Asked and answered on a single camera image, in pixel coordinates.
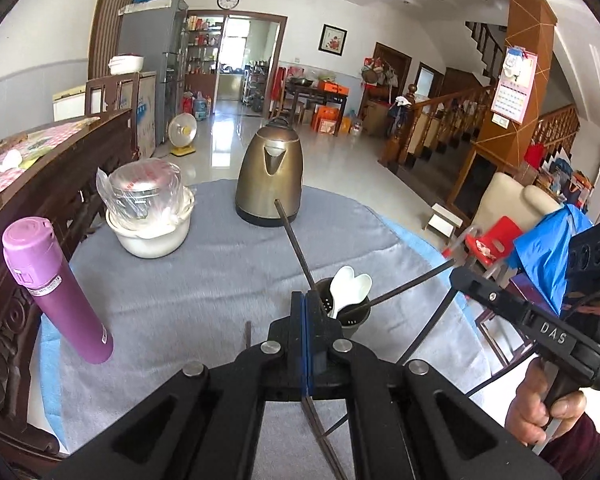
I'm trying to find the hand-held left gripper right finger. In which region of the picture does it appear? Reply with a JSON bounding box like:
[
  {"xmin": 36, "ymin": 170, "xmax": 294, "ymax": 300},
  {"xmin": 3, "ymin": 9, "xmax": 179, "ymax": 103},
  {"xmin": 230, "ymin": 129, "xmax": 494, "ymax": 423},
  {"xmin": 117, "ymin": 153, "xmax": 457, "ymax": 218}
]
[{"xmin": 306, "ymin": 292, "xmax": 556, "ymax": 480}]

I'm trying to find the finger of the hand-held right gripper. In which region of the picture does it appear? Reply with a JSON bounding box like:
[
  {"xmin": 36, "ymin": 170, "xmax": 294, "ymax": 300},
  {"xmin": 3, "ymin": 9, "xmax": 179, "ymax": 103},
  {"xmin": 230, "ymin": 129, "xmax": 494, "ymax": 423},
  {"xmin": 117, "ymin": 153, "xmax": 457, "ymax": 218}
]
[{"xmin": 450, "ymin": 266, "xmax": 533, "ymax": 328}]

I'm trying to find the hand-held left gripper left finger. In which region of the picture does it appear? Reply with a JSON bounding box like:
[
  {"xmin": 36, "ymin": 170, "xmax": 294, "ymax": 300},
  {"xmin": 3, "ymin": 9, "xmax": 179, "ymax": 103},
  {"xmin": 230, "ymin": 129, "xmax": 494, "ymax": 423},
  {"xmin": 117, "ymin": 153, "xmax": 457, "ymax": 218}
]
[{"xmin": 45, "ymin": 290, "xmax": 308, "ymax": 480}]

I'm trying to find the dark grey utensil holder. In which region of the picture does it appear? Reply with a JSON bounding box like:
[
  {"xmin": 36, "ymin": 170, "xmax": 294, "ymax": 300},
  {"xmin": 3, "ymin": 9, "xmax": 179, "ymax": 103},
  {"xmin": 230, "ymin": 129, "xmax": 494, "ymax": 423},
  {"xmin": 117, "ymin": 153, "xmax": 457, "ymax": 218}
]
[{"xmin": 312, "ymin": 277, "xmax": 372, "ymax": 341}]

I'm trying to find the white plastic spoon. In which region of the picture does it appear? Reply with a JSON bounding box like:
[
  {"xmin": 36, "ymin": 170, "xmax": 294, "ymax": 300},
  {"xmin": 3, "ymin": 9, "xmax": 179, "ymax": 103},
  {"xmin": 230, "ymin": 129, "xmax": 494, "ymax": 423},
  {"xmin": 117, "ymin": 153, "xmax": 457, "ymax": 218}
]
[
  {"xmin": 327, "ymin": 266, "xmax": 356, "ymax": 320},
  {"xmin": 337, "ymin": 274, "xmax": 373, "ymax": 311}
]

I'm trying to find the single dark wooden chopstick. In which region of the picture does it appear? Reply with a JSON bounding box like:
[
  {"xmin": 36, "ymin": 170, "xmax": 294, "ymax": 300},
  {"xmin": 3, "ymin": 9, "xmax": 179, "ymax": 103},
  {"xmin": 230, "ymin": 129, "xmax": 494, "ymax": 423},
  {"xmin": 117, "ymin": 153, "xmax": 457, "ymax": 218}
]
[
  {"xmin": 339, "ymin": 258, "xmax": 456, "ymax": 322},
  {"xmin": 274, "ymin": 199, "xmax": 348, "ymax": 480}
]

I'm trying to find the person's right forearm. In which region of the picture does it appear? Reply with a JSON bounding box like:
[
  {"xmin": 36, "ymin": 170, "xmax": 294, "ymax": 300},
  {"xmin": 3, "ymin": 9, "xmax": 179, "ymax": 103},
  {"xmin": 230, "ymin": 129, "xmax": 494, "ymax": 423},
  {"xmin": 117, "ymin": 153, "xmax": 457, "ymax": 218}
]
[{"xmin": 537, "ymin": 412, "xmax": 600, "ymax": 473}]

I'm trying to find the person's right hand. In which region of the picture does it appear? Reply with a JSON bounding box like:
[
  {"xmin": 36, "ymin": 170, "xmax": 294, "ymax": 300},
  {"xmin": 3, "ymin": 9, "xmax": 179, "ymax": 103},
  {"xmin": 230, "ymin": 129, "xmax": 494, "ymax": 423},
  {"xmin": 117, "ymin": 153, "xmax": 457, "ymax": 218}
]
[{"xmin": 505, "ymin": 357, "xmax": 588, "ymax": 446}]

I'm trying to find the dark wooden stool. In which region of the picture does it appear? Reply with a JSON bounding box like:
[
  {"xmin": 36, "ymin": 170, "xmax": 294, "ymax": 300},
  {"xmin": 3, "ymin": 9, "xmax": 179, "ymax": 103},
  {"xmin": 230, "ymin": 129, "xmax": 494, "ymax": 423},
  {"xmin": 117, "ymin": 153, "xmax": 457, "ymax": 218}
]
[{"xmin": 472, "ymin": 270, "xmax": 546, "ymax": 376}]

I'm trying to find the red plastic chair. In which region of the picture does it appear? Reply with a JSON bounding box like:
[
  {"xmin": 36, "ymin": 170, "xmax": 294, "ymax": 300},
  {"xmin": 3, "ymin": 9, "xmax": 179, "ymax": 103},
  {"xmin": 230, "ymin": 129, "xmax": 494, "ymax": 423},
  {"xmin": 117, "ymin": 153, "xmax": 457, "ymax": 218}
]
[{"xmin": 442, "ymin": 216, "xmax": 523, "ymax": 268}]

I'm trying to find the blue plastic sheet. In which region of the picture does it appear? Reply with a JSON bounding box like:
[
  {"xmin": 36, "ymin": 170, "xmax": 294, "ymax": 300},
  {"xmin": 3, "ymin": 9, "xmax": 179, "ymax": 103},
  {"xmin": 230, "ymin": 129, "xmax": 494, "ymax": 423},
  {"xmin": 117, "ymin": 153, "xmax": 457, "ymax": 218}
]
[{"xmin": 509, "ymin": 203, "xmax": 593, "ymax": 318}]

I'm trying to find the white step stool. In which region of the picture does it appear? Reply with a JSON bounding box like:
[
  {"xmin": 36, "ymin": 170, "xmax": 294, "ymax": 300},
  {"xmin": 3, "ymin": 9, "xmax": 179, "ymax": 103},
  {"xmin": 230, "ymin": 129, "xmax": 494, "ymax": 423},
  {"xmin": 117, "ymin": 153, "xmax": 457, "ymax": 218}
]
[{"xmin": 422, "ymin": 203, "xmax": 463, "ymax": 233}]

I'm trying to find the cream armchair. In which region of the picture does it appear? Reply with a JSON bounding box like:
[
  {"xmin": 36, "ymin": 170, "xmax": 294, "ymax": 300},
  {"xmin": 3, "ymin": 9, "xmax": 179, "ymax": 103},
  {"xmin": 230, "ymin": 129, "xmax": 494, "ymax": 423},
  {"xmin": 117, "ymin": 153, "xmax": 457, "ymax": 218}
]
[{"xmin": 472, "ymin": 172, "xmax": 563, "ymax": 241}]

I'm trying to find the grey tablecloth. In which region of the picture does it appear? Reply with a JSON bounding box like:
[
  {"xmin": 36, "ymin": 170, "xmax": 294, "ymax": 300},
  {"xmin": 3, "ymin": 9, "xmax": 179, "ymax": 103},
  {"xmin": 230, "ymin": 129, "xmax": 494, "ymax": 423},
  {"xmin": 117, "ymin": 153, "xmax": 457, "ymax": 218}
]
[{"xmin": 37, "ymin": 179, "xmax": 486, "ymax": 480}]

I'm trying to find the bronze electric kettle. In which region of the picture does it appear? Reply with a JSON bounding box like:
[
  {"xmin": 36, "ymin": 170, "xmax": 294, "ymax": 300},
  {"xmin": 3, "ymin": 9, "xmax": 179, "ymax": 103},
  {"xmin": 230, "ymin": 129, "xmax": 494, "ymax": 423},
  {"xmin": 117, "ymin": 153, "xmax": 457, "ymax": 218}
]
[{"xmin": 235, "ymin": 116, "xmax": 304, "ymax": 227}]

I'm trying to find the white plastic bowl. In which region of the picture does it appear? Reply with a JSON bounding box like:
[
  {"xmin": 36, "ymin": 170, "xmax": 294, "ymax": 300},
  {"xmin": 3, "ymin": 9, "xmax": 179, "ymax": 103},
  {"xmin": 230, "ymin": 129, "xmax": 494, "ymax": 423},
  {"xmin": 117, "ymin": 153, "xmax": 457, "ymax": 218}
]
[{"xmin": 105, "ymin": 187, "xmax": 196, "ymax": 259}]

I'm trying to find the wooden staircase railing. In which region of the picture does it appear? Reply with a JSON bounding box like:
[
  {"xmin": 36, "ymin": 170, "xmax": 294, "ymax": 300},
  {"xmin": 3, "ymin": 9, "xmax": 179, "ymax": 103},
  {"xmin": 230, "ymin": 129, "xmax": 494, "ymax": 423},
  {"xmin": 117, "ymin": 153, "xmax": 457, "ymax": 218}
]
[{"xmin": 380, "ymin": 85, "xmax": 581, "ymax": 176}]

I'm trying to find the plastic-wrapped steel pot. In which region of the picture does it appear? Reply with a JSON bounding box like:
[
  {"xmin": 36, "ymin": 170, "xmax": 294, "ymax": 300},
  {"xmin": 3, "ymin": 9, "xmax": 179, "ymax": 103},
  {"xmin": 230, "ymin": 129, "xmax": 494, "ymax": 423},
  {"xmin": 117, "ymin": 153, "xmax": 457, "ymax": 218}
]
[{"xmin": 96, "ymin": 157, "xmax": 186, "ymax": 228}]

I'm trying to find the orange cardboard box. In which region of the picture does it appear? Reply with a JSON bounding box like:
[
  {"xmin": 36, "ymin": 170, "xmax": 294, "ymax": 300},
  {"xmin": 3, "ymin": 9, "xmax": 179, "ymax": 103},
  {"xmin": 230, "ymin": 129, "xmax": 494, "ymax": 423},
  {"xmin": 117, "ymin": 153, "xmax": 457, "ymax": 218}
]
[{"xmin": 312, "ymin": 105, "xmax": 341, "ymax": 135}]

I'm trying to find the small electric fan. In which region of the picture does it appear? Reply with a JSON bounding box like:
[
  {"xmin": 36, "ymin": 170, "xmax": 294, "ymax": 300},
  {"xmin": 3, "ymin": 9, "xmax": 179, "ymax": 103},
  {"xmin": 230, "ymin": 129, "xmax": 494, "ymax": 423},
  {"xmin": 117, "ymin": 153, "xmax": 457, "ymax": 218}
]
[{"xmin": 169, "ymin": 112, "xmax": 198, "ymax": 157}]

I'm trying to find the purple thermos bottle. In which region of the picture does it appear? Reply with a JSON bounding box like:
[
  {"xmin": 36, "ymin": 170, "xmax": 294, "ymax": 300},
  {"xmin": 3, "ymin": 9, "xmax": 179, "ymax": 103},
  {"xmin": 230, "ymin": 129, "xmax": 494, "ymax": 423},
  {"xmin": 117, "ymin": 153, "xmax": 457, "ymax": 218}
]
[{"xmin": 2, "ymin": 216, "xmax": 114, "ymax": 365}]

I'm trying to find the dark wooden side table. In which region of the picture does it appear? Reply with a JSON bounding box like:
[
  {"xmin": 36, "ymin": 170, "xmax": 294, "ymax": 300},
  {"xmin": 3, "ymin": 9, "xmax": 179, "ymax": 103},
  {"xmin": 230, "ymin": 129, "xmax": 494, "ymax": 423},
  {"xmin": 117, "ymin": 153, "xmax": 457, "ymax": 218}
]
[{"xmin": 285, "ymin": 82, "xmax": 348, "ymax": 133}]

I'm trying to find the blue table cover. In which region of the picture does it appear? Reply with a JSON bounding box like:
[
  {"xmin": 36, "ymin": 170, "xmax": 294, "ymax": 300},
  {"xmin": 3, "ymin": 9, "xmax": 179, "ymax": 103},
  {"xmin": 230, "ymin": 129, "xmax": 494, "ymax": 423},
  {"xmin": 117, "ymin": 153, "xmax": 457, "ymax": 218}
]
[{"xmin": 39, "ymin": 212, "xmax": 468, "ymax": 453}]

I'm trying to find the orange wooden pillar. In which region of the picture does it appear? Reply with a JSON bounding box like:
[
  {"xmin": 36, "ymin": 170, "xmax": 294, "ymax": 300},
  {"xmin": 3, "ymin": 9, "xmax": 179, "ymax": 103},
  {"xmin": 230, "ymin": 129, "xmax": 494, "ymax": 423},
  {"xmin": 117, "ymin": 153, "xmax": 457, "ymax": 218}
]
[{"xmin": 450, "ymin": 0, "xmax": 558, "ymax": 221}]

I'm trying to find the white freezer with blue print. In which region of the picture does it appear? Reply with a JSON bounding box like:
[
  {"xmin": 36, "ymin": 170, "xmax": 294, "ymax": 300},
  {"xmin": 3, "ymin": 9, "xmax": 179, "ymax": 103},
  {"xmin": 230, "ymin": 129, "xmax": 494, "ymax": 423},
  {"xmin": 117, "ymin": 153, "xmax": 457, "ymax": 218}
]
[{"xmin": 130, "ymin": 71, "xmax": 158, "ymax": 158}]

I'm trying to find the carved wooden sideboard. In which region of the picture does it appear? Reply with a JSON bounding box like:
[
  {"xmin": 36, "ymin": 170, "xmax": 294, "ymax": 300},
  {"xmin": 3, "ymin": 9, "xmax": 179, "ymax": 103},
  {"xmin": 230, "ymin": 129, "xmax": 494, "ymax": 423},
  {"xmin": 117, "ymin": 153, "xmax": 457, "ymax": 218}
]
[{"xmin": 0, "ymin": 107, "xmax": 136, "ymax": 461}]

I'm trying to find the dark wooden chair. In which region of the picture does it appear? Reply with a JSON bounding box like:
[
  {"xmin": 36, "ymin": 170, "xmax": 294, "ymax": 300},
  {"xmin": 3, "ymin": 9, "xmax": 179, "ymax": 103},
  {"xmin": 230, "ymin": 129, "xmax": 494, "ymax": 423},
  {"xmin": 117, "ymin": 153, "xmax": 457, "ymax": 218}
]
[{"xmin": 84, "ymin": 74, "xmax": 141, "ymax": 116}]

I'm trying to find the kitchen shelf with bottles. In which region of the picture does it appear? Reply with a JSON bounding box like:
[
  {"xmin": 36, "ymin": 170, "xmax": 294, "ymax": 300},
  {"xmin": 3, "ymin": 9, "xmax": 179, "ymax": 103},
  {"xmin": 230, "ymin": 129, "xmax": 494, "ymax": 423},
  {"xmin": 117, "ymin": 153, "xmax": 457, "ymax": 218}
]
[{"xmin": 185, "ymin": 14, "xmax": 226, "ymax": 76}]

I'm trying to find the checkered cloth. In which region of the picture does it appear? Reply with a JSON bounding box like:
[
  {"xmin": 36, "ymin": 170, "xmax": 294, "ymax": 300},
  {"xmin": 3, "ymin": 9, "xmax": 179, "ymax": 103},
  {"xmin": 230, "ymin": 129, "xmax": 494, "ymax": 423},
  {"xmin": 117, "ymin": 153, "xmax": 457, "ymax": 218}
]
[{"xmin": 0, "ymin": 116, "xmax": 101, "ymax": 161}]

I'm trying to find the white rice cooker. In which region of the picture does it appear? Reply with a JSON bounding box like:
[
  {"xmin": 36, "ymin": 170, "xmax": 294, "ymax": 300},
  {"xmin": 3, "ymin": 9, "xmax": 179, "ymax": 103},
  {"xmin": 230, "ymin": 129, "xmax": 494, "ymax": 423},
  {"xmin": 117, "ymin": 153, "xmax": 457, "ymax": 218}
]
[{"xmin": 108, "ymin": 54, "xmax": 145, "ymax": 75}]

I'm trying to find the cream chest freezer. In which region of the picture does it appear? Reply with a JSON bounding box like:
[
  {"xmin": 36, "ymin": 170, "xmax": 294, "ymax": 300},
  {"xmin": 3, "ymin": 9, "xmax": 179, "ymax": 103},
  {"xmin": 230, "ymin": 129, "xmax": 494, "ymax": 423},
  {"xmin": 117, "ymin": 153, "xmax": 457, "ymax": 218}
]
[{"xmin": 52, "ymin": 87, "xmax": 88, "ymax": 122}]

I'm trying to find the grey refrigerator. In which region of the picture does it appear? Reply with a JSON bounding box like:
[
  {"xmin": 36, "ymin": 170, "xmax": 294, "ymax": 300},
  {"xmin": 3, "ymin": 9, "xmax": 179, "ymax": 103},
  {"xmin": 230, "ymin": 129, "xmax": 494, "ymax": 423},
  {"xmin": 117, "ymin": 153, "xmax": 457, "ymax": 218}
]
[{"xmin": 117, "ymin": 0, "xmax": 188, "ymax": 146}]

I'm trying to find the brown door curtain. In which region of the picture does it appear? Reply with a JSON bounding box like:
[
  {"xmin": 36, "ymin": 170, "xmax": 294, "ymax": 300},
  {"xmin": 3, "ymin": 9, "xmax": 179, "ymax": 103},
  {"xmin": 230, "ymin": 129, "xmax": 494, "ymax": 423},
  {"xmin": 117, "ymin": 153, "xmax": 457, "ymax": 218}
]
[{"xmin": 87, "ymin": 0, "xmax": 160, "ymax": 81}]

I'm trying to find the thin black strap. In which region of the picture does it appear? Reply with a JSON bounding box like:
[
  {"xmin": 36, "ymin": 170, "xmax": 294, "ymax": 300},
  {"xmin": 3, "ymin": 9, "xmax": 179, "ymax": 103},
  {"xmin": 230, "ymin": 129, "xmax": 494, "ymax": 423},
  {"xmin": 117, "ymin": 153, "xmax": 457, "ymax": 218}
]
[{"xmin": 397, "ymin": 285, "xmax": 453, "ymax": 365}]

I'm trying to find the black cable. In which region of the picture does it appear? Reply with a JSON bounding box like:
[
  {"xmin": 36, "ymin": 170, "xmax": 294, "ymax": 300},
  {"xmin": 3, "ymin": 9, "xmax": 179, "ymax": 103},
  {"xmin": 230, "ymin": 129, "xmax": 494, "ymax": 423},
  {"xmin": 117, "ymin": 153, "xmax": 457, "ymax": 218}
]
[{"xmin": 467, "ymin": 350, "xmax": 536, "ymax": 398}]

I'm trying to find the pink wall calendar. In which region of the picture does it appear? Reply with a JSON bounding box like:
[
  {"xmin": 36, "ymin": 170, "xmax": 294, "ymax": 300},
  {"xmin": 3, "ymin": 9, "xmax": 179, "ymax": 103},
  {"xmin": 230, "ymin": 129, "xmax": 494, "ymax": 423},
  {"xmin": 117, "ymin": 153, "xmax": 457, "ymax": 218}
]
[{"xmin": 491, "ymin": 45, "xmax": 538, "ymax": 126}]

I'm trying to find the framed wall picture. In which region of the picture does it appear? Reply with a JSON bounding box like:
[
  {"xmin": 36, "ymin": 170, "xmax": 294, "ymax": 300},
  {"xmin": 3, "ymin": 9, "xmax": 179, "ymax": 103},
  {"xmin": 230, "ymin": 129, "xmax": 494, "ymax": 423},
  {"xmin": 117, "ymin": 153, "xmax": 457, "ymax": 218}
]
[{"xmin": 318, "ymin": 23, "xmax": 348, "ymax": 56}]

